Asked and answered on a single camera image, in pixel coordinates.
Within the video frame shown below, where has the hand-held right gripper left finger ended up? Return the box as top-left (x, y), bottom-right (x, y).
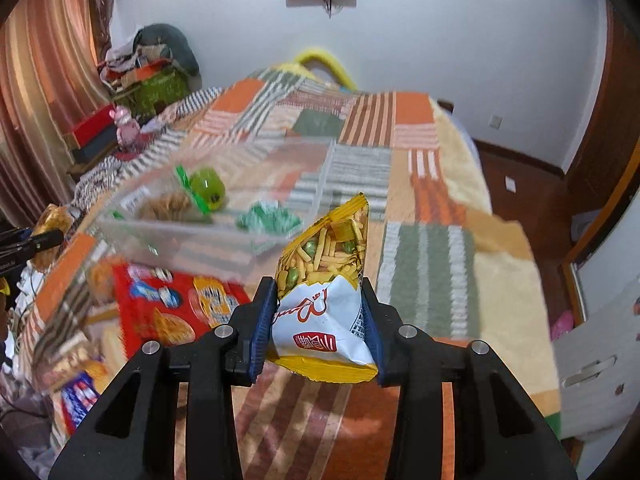
top-left (49, 276), bottom-right (279, 480)

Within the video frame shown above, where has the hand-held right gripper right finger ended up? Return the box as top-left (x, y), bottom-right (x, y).
top-left (359, 277), bottom-right (579, 480)

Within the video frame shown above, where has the brown cracker packet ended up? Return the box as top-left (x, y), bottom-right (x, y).
top-left (139, 189), bottom-right (211, 224)

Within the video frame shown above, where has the pile of clothes and bags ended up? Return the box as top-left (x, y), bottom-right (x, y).
top-left (98, 23), bottom-right (201, 116)

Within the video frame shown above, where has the red snack bag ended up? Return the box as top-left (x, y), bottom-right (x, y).
top-left (112, 263), bottom-right (253, 356)

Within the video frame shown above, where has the red box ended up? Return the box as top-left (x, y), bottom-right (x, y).
top-left (64, 105), bottom-right (119, 150)

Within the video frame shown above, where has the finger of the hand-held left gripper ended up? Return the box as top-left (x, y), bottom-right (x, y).
top-left (0, 228), bottom-right (66, 264)

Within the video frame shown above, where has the blue white snack packet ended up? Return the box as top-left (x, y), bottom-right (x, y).
top-left (60, 364), bottom-right (109, 436)

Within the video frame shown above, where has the pink toy bottle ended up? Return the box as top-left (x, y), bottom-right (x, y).
top-left (114, 107), bottom-right (142, 153)

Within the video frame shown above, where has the clear plastic storage box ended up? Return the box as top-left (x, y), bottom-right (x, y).
top-left (96, 139), bottom-right (337, 281)

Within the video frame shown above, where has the white cardboard box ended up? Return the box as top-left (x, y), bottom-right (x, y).
top-left (552, 290), bottom-right (640, 443)

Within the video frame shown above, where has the green white candy packet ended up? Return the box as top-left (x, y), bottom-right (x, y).
top-left (236, 201), bottom-right (302, 235)

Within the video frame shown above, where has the green round snack cup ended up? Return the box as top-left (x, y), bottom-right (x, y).
top-left (188, 170), bottom-right (229, 213)

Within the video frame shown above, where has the yellow white snack mix packet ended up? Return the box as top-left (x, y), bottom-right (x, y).
top-left (266, 193), bottom-right (379, 384)

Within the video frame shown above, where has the orange chip packet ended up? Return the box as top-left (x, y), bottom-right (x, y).
top-left (31, 204), bottom-right (74, 269)

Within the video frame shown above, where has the orange striped curtain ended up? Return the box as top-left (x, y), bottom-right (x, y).
top-left (0, 0), bottom-right (117, 231)

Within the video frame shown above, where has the yellow curved backrest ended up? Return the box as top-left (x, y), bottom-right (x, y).
top-left (280, 47), bottom-right (359, 92)

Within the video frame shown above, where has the wooden door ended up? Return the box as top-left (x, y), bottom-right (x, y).
top-left (564, 0), bottom-right (640, 271)

